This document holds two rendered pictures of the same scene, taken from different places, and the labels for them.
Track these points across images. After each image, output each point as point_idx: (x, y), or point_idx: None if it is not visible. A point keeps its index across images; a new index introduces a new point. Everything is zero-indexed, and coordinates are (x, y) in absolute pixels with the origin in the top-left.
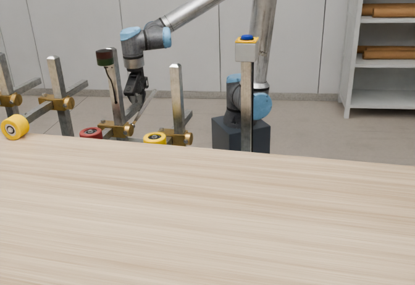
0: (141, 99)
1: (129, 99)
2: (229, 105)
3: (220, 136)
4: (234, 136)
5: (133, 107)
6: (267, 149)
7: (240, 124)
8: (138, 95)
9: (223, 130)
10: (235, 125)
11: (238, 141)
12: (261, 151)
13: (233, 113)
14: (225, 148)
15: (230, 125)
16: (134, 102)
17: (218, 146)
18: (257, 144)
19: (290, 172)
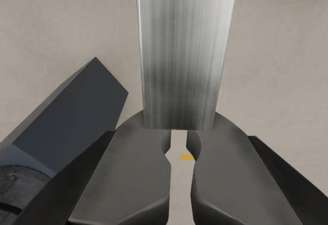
0: (107, 155)
1: (273, 154)
2: (6, 221)
3: (62, 152)
4: (10, 143)
5: None
6: (2, 140)
7: (0, 173)
8: (131, 213)
9: (38, 157)
10: (11, 172)
11: (14, 136)
12: (9, 135)
13: (6, 199)
14: (53, 129)
15: (27, 172)
16: (199, 133)
17: (83, 140)
18: (3, 142)
19: None
